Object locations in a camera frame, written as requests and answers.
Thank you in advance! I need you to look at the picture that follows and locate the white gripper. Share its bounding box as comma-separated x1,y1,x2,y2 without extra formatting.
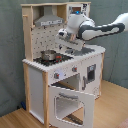
55,27,86,52

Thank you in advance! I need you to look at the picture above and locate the white oven door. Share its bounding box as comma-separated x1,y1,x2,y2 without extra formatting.
49,86,95,128

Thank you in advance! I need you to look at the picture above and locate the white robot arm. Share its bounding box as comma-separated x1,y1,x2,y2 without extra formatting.
55,11,128,51

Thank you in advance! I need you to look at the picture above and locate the wooden toy kitchen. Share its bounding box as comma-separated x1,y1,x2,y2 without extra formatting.
22,2,105,128

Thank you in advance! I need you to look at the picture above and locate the grey toy sink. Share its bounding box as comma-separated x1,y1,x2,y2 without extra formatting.
65,47,95,56

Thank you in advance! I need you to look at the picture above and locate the toy microwave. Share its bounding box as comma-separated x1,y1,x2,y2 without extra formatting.
67,3,90,16

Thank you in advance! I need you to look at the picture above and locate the grey range hood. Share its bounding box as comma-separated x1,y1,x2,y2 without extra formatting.
35,6,63,27

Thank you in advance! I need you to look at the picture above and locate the black toy stovetop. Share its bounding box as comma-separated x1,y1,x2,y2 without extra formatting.
35,53,71,67

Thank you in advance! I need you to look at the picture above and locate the silver toy pot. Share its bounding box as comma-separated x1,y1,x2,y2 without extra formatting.
41,50,56,61

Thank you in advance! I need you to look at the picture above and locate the red right stove knob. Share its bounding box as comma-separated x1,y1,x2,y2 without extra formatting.
72,66,77,72

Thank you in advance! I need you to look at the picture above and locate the red stove knob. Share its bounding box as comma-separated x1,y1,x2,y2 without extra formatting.
72,66,77,72
54,73,59,79

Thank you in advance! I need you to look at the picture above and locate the white cabinet door with dispenser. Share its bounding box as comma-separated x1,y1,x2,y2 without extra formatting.
81,55,102,98

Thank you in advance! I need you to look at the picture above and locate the red left stove knob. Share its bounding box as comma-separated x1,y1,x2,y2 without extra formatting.
54,73,59,79

